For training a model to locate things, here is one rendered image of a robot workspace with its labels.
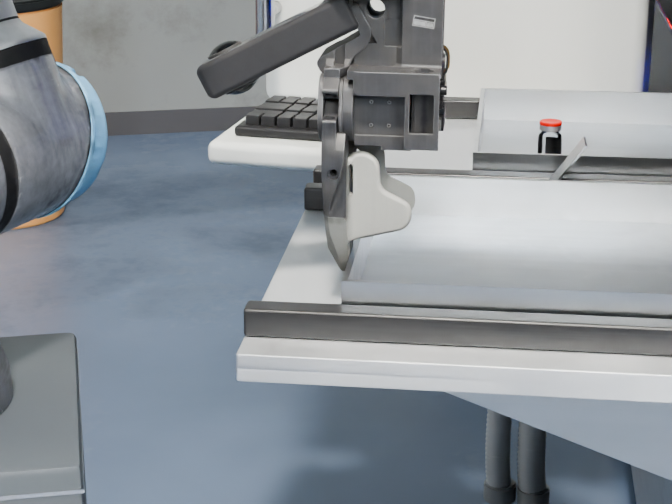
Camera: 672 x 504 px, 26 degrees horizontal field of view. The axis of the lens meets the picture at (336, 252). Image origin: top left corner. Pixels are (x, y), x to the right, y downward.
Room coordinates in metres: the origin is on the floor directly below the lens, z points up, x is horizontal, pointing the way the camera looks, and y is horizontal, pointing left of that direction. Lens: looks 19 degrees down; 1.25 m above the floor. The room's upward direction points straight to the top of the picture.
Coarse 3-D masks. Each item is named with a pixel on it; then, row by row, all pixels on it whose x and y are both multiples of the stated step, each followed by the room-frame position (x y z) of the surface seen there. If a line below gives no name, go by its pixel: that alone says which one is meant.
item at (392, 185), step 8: (352, 144) 0.99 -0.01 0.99; (352, 152) 0.99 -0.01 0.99; (376, 152) 0.99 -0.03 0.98; (384, 152) 0.99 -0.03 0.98; (384, 160) 0.99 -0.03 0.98; (352, 168) 0.98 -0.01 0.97; (384, 168) 0.99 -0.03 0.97; (352, 176) 0.98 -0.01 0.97; (384, 176) 0.99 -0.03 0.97; (352, 184) 0.98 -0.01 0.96; (384, 184) 0.99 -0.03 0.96; (392, 184) 0.99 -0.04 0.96; (400, 184) 0.99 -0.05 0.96; (352, 192) 0.98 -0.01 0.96; (392, 192) 0.99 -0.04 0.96; (400, 192) 0.99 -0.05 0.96; (408, 192) 0.99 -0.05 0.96; (408, 200) 0.99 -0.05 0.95
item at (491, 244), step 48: (432, 192) 1.17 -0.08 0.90; (480, 192) 1.16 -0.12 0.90; (528, 192) 1.16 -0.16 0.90; (576, 192) 1.15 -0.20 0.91; (624, 192) 1.15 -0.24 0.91; (384, 240) 1.10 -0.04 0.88; (432, 240) 1.10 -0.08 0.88; (480, 240) 1.10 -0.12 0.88; (528, 240) 1.10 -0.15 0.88; (576, 240) 1.10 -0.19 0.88; (624, 240) 1.10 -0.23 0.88; (384, 288) 0.91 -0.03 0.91; (432, 288) 0.91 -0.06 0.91; (480, 288) 0.91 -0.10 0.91; (528, 288) 0.90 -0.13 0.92; (576, 288) 0.99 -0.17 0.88; (624, 288) 0.99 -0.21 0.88
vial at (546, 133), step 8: (544, 128) 1.30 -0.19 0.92; (552, 128) 1.30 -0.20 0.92; (560, 128) 1.30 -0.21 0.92; (544, 136) 1.30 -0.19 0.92; (552, 136) 1.30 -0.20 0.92; (560, 136) 1.30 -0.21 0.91; (544, 144) 1.30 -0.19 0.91; (552, 144) 1.30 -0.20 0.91; (560, 144) 1.30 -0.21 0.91; (544, 152) 1.30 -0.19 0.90; (552, 152) 1.30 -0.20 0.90; (560, 152) 1.30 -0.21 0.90
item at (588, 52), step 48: (288, 0) 1.91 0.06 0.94; (480, 0) 1.85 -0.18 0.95; (528, 0) 1.83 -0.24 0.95; (576, 0) 1.82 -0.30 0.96; (624, 0) 1.80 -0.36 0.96; (480, 48) 1.85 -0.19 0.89; (528, 48) 1.83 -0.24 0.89; (576, 48) 1.82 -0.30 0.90; (624, 48) 1.80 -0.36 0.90; (288, 96) 1.91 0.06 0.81
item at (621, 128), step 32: (480, 96) 1.46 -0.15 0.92; (512, 96) 1.50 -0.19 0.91; (544, 96) 1.49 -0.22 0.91; (576, 96) 1.49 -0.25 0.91; (608, 96) 1.48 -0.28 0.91; (640, 96) 1.48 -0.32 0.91; (480, 128) 1.34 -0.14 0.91; (512, 128) 1.46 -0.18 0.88; (576, 128) 1.46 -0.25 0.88; (608, 128) 1.46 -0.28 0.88; (640, 128) 1.46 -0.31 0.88; (480, 160) 1.24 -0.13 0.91; (512, 160) 1.24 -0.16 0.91; (544, 160) 1.24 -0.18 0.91; (576, 160) 1.23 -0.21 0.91; (608, 160) 1.23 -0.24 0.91; (640, 160) 1.23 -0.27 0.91
